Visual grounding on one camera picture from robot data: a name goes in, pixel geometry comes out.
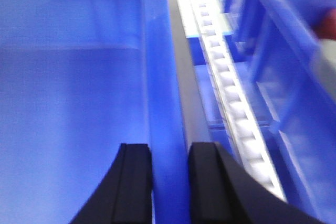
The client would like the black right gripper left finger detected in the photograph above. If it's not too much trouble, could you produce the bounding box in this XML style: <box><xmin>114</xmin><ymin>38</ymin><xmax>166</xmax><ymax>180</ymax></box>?
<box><xmin>71</xmin><ymin>143</ymin><xmax>153</xmax><ymax>223</ymax></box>

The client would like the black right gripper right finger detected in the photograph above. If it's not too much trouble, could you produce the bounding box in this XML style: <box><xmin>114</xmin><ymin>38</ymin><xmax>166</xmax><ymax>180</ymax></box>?
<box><xmin>188</xmin><ymin>142</ymin><xmax>319</xmax><ymax>223</ymax></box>

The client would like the large blue plastic bin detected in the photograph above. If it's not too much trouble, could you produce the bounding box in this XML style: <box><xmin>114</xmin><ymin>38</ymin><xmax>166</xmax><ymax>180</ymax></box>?
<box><xmin>1</xmin><ymin>0</ymin><xmax>190</xmax><ymax>223</ymax></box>

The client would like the blue bin at right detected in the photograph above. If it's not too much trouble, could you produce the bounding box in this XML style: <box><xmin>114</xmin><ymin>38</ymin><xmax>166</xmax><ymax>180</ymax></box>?
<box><xmin>219</xmin><ymin>0</ymin><xmax>335</xmax><ymax>223</ymax></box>

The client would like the white roller track rail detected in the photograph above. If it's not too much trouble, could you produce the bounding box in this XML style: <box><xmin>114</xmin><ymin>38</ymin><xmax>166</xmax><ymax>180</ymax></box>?
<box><xmin>178</xmin><ymin>0</ymin><xmax>287</xmax><ymax>201</ymax></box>

